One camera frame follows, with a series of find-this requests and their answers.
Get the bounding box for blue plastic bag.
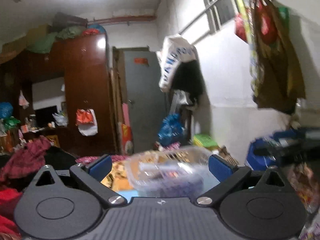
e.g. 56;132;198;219
158;113;184;147

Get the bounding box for black hanging garment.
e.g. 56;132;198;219
171;60;204;103

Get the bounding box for maroon crumpled clothes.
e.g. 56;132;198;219
1;136;52;183

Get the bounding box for orange white plastic bag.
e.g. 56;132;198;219
76;109;98;137

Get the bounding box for blue shopping bag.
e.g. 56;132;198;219
246;135;283;172

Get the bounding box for dark red wooden wardrobe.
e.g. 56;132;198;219
1;34;116;157

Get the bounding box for white hoodie blue letters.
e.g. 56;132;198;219
156;34;196;93

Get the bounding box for grey door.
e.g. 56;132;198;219
124;51;167;153

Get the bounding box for red ceiling pipe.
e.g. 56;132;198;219
87;0;162;26

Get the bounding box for green box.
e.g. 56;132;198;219
193;134;219;151

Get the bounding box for olive brown hanging bag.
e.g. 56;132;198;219
250;0;306;115

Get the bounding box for green bundle on wardrobe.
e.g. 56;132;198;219
26;26;85;54

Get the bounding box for red hanging bag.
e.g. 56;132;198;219
235;0;278;44

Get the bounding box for window with metal frame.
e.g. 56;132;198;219
203;0;239;34

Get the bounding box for clear plastic basket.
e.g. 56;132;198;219
125;146;211;199

